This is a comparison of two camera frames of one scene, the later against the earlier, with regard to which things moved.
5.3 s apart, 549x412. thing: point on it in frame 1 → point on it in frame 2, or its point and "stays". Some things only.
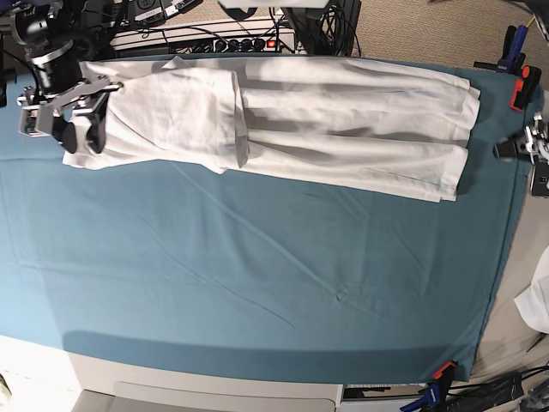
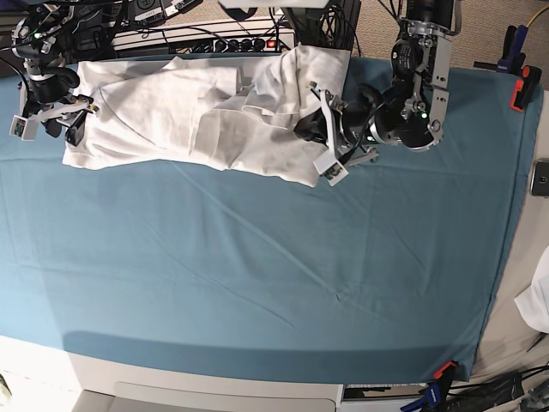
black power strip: [238, 45] stays
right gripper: [535, 143] → [346, 127]
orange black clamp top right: [525, 87] stays
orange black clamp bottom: [445, 373] stays
